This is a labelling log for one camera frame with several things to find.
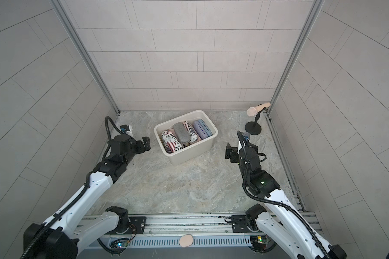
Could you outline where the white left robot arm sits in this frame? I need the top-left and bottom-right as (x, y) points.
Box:
(21, 134), (151, 259)

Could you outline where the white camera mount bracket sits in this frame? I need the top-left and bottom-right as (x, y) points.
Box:
(120, 125), (134, 138)

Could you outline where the circuit board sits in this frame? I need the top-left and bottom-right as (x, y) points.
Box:
(110, 238), (129, 249)
(250, 235), (271, 250)

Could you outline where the grey oval case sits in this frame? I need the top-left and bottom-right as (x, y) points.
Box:
(173, 123), (191, 146)

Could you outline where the pink microphone on black stand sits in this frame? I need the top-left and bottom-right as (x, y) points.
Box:
(245, 103), (271, 136)

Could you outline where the flag newspaper case front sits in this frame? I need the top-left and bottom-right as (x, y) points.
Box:
(161, 129), (184, 154)

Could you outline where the left circuit board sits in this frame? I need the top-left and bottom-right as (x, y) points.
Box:
(110, 238), (129, 249)

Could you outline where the pink oval pad on rail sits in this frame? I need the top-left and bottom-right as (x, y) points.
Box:
(179, 234), (194, 248)

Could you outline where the cream plastic storage box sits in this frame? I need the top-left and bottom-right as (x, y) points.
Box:
(153, 110), (219, 166)

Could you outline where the flag print case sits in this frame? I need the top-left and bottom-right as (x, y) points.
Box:
(183, 121), (201, 145)

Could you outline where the light blue case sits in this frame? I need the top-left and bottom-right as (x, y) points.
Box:
(198, 119), (213, 137)

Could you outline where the purple case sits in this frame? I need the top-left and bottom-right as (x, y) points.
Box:
(193, 121), (209, 140)

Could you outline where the right circuit board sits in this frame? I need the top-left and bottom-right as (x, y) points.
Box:
(250, 235), (271, 250)

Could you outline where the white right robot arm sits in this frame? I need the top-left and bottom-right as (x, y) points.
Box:
(225, 144), (347, 259)

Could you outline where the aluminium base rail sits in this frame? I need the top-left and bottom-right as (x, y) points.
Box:
(50, 212), (322, 238)

